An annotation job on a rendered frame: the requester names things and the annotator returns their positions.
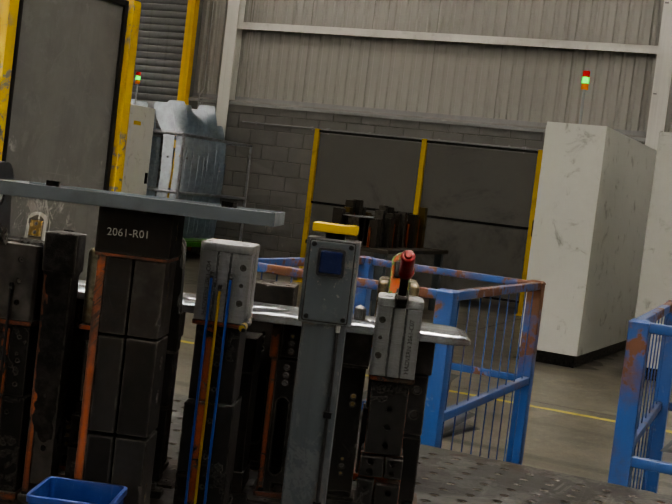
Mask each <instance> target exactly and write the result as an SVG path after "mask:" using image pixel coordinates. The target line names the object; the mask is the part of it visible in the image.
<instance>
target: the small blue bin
mask: <svg viewBox="0 0 672 504"><path fill-rule="evenodd" d="M127 490H128V488H127V487H126V486H123V485H116V484H108V483H101V482H93V481H85V480H78V479H70V478H63V477H54V476H52V477H47V478H45V479H44V480H43V481H42V482H40V483H39V484H38V485H37V486H36V487H34V488H33V489H32V490H30V491H29V492H28V493H27V495H26V501H27V502H28V504H123V501H124V497H125V496H126V495H127Z"/></svg>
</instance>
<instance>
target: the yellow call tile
mask: <svg viewBox="0 0 672 504"><path fill-rule="evenodd" d="M312 230H313V231H319V232H326V236H325V238H330V239H338V240H345V235H352V236H357V235H358V234H359V226H355V225H347V224H338V223H330V222H322V221H316V222H313V226H312Z"/></svg>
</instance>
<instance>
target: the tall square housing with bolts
mask: <svg viewBox="0 0 672 504"><path fill-rule="evenodd" d="M259 252H260V245H259V244H256V243H248V242H240V241H232V240H223V239H215V238H212V239H208V240H203V241H202V243H201V255H200V263H199V272H198V281H197V290H196V299H195V308H194V317H193V319H192V323H193V324H196V334H195V343H194V351H193V360H192V369H191V378H190V387H189V396H188V398H189V399H188V400H187V401H186V402H185V403H184V411H183V420H182V429H181V438H180V447H179V455H178V464H177V473H176V481H175V491H174V498H173V504H232V499H233V498H232V497H230V496H231V487H232V478H233V470H234V461H235V452H236V444H237V435H238V426H239V418H240V409H241V401H242V396H239V393H240V384H241V375H242V367H243V358H244V349H245V341H246V332H247V329H246V330H245V332H240V331H239V330H238V327H239V326H240V325H241V324H242V323H243V322H248V319H249V318H250V317H252V310H253V302H254V293H255V284H256V276H257V267H258V258H259Z"/></svg>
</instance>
